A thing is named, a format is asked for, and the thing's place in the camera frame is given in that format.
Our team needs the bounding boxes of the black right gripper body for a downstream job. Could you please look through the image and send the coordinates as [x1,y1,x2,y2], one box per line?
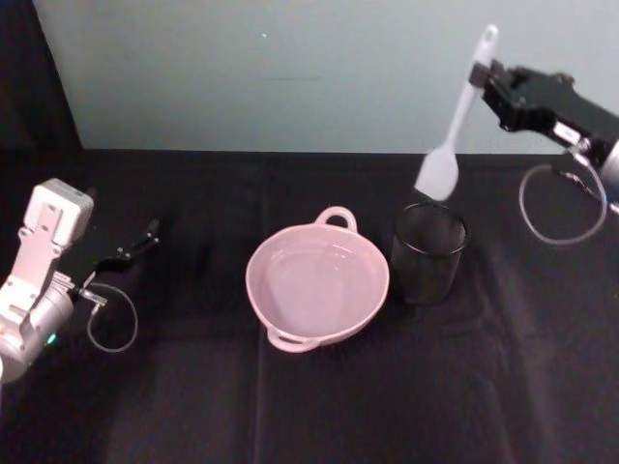
[501,66,619,166]

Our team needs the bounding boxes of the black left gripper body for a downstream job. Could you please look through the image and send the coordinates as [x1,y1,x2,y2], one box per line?
[53,212,122,297]

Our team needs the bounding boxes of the white silicone spatula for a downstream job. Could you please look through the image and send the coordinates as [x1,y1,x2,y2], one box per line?
[414,23,500,202]

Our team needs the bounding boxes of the black mesh cup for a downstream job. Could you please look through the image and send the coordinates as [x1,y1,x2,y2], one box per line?
[391,201,470,306]

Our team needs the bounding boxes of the black backdrop drape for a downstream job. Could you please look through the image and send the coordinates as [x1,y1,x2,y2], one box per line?
[0,0,84,152]

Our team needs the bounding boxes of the black table cloth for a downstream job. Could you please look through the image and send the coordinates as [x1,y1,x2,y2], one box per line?
[0,146,619,464]

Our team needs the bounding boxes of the thin left gripper cable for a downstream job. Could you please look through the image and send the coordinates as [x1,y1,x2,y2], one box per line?
[71,281,140,355]

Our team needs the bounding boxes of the thin gripper cable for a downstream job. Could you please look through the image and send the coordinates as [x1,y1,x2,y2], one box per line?
[71,281,140,355]
[518,163,608,246]

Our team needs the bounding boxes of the thin right gripper cable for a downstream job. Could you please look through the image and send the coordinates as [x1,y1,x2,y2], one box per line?
[518,163,608,246]

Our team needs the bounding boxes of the pink two-handled bowl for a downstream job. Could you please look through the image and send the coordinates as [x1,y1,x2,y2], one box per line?
[245,206,392,354]

